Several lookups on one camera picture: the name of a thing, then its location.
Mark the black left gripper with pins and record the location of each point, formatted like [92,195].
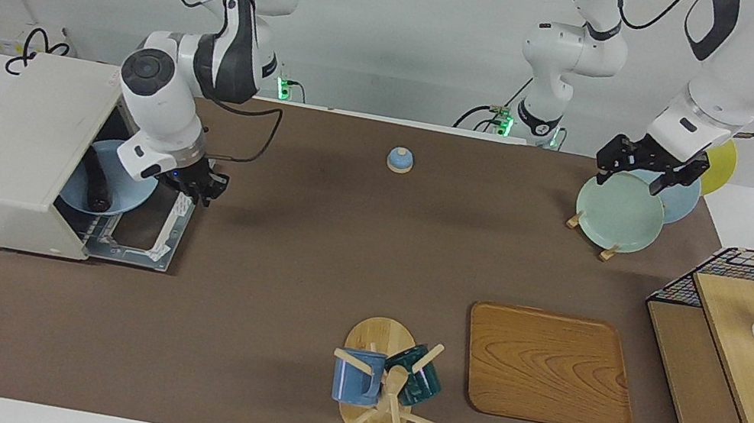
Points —
[654,156]

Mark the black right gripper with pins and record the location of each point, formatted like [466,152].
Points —
[186,174]

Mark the glass oven door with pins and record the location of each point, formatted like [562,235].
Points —
[144,232]

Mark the light blue plate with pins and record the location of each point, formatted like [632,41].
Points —
[124,194]

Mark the dark purple eggplant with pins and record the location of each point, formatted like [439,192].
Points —
[96,185]

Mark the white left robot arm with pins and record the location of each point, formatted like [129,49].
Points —
[745,59]

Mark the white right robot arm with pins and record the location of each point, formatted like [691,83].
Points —
[163,104]

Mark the beige toaster oven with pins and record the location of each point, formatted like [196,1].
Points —
[16,148]

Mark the pale green plate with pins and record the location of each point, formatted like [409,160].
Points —
[617,215]

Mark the pale blue racked plate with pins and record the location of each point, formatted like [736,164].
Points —
[681,203]

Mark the wooden plate rack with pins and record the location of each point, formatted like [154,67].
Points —
[607,254]

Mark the yellow plate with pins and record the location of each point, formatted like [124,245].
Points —
[722,168]

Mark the brown table mat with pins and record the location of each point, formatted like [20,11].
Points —
[309,246]

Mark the green lit controller box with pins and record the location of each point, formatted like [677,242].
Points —
[282,88]
[503,121]

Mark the small blue knobbed lid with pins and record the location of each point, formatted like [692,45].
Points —
[400,161]

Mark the wooden serving tray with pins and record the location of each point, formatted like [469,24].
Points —
[547,367]

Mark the wooden mug tree stand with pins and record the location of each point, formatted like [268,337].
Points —
[382,336]

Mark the blue mug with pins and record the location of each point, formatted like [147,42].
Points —
[354,386]

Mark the dark green mug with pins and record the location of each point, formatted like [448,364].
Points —
[422,386]

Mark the white wall power strip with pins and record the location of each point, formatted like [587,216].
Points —
[35,39]

